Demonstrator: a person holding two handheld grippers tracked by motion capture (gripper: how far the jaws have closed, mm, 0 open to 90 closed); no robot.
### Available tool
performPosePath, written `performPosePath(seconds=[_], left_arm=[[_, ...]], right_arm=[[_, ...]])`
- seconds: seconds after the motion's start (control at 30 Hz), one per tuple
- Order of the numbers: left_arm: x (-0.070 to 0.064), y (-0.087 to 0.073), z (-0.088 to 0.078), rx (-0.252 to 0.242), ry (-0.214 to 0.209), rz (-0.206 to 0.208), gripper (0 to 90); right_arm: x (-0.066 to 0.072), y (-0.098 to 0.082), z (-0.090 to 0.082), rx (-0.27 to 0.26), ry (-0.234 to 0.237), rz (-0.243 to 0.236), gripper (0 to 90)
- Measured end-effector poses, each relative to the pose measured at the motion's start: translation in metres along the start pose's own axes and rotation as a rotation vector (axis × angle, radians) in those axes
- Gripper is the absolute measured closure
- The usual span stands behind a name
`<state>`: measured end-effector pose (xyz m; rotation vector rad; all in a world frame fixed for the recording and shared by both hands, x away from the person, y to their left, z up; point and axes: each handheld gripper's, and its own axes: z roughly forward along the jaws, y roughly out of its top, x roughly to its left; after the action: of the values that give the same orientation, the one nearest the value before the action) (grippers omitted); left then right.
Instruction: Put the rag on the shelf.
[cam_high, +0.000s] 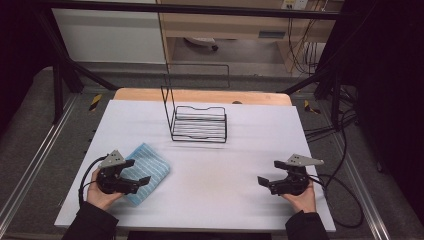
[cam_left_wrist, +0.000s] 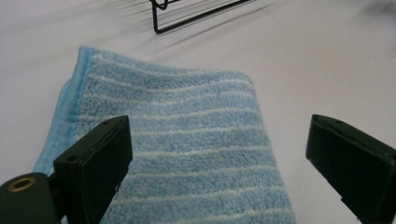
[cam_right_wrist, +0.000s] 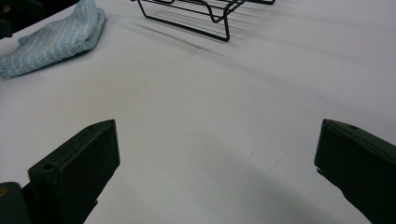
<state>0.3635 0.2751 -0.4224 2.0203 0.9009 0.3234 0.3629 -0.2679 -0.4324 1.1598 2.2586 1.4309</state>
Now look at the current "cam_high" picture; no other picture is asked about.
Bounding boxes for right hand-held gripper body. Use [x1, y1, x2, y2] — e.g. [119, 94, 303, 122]
[269, 153, 325, 197]

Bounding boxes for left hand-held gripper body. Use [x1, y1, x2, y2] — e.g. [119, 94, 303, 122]
[96, 149, 139, 196]

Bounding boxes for blue striped towel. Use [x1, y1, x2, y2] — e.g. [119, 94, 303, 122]
[119, 142, 171, 207]

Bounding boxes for black wire rack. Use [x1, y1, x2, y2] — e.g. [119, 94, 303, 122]
[160, 63, 231, 144]

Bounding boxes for person's left hand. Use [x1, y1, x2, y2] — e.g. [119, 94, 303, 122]
[85, 168, 125, 212]

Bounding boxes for person's right hand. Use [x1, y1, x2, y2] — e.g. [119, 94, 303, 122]
[281, 180, 318, 215]

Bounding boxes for white table mat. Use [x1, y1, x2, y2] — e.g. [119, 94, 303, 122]
[54, 99, 337, 233]

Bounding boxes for yellow black tape marker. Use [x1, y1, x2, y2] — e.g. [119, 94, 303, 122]
[88, 93, 103, 112]
[303, 99, 321, 115]

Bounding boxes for white cabinet panel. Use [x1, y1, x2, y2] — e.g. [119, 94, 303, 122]
[51, 7, 167, 65]

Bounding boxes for black curtain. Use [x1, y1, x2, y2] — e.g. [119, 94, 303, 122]
[0, 0, 55, 134]
[328, 0, 424, 216]

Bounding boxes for white chair base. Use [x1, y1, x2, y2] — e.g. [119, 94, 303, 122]
[184, 36, 220, 52]

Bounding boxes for wooden office desk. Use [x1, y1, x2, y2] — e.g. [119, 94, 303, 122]
[156, 0, 344, 73]

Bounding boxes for white power strip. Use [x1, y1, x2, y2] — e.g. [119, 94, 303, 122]
[281, 0, 310, 11]

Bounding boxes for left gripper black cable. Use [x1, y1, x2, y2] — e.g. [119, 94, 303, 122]
[78, 154, 110, 206]

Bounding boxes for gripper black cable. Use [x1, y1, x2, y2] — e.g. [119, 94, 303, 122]
[309, 173, 365, 230]
[78, 154, 110, 206]

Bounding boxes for black floor cables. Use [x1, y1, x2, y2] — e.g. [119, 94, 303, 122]
[304, 83, 360, 143]

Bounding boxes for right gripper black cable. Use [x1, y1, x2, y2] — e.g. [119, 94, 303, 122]
[309, 173, 365, 230]

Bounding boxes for aluminium rail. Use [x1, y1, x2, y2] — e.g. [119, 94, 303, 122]
[333, 133, 392, 240]
[0, 94, 80, 228]

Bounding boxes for black cable bundle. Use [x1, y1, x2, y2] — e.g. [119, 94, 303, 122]
[287, 16, 322, 75]

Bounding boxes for black metal frame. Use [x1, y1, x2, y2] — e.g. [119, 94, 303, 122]
[33, 0, 354, 125]

